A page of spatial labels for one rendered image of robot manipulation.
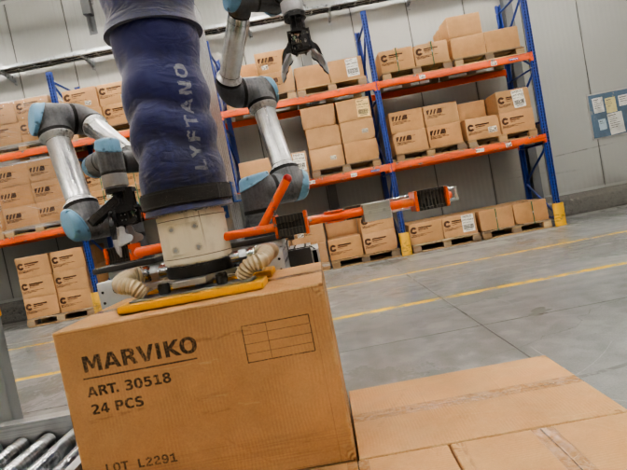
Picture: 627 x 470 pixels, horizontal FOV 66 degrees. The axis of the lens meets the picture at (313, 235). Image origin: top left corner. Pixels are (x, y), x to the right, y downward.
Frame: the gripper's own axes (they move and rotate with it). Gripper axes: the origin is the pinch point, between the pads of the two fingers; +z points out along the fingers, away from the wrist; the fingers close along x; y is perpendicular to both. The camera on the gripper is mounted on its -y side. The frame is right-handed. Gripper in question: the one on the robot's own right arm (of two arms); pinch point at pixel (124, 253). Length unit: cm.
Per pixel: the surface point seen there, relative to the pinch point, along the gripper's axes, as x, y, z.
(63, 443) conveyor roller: -6, -28, 53
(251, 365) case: -46, 41, 29
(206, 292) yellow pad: -41, 33, 12
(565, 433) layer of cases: -50, 103, 54
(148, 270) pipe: -27.7, 16.6, 5.3
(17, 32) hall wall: 809, -448, -455
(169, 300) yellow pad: -40.7, 24.6, 12.2
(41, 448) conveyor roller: -4, -36, 54
